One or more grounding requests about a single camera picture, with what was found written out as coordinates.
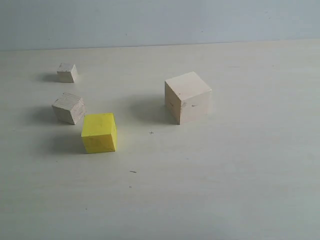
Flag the large wooden cube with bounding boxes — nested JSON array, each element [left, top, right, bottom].
[[164, 71, 212, 125]]

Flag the yellow cube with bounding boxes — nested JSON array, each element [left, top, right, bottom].
[[81, 113, 117, 154]]

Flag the medium wooden cube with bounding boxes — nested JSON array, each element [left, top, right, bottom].
[[51, 92, 86, 125]]

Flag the small wooden cube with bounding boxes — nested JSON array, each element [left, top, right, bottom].
[[56, 63, 78, 83]]

